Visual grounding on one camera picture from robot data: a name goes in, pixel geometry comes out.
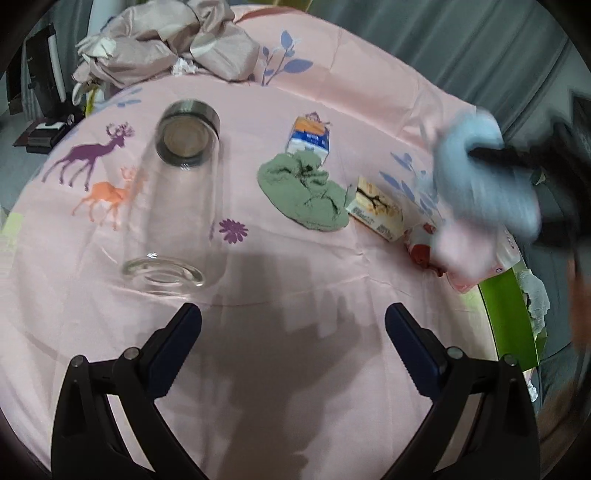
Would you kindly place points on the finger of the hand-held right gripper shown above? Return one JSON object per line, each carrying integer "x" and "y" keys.
{"x": 489, "y": 153}

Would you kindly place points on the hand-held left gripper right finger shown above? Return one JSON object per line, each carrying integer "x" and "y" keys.
{"x": 411, "y": 350}

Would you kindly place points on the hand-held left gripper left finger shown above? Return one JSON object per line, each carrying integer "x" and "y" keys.
{"x": 178, "y": 350}

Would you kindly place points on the blue plush toy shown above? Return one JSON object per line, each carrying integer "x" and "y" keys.
{"x": 485, "y": 194}

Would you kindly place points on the green cardboard box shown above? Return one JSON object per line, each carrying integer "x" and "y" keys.
{"x": 508, "y": 318}

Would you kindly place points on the red and white sock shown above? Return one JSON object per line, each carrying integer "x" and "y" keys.
{"x": 420, "y": 244}

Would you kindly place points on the grey fluffy towel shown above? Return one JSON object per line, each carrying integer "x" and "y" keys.
{"x": 535, "y": 295}

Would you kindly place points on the tree print tissue pack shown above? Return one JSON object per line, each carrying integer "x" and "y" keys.
{"x": 374, "y": 207}

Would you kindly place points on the sage green fluffy towel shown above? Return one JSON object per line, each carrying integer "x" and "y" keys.
{"x": 295, "y": 194}

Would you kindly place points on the person's right forearm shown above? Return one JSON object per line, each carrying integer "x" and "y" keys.
{"x": 581, "y": 300}

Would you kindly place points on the pink plastic canister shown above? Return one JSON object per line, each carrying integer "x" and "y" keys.
{"x": 466, "y": 263}

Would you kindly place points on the pink printed bedsheet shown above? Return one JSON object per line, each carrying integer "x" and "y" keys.
{"x": 286, "y": 277}

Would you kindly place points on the glass jar with metal lid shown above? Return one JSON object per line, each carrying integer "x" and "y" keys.
{"x": 187, "y": 115}

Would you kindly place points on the crumpled pale mauve cloth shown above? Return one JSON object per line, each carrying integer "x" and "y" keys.
{"x": 152, "y": 55}

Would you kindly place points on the black monitor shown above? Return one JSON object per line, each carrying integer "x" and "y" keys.
{"x": 46, "y": 74}

